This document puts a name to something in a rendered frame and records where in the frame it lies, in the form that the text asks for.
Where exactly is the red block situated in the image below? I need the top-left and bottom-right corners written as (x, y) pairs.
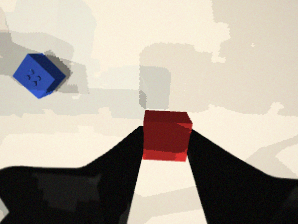
top-left (143, 110), bottom-right (193, 162)

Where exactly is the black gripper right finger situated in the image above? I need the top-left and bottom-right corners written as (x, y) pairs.
top-left (187, 129), bottom-right (298, 224)

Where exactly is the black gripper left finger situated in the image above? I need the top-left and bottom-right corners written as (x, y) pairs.
top-left (0, 126), bottom-right (144, 224)

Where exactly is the blue block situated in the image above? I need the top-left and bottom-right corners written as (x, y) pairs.
top-left (12, 53), bottom-right (66, 99)

